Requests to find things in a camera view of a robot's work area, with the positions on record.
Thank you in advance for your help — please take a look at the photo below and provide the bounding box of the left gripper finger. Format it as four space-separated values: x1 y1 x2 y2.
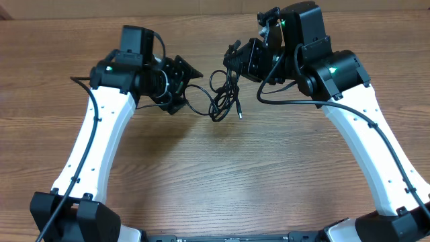
167 92 187 115
175 55 203 81

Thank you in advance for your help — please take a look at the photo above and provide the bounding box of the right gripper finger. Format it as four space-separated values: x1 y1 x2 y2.
232 66 262 83
223 40 251 67

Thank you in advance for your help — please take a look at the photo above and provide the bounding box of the black barrel plug cable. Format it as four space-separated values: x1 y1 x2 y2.
183 39 243 122

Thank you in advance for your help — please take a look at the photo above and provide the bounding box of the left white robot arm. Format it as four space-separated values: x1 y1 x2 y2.
30 25 201 241

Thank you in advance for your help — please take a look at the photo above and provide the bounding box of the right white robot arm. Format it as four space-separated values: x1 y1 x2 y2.
224 1 429 241

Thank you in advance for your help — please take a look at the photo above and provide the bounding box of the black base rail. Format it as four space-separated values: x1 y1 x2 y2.
141 231 328 242

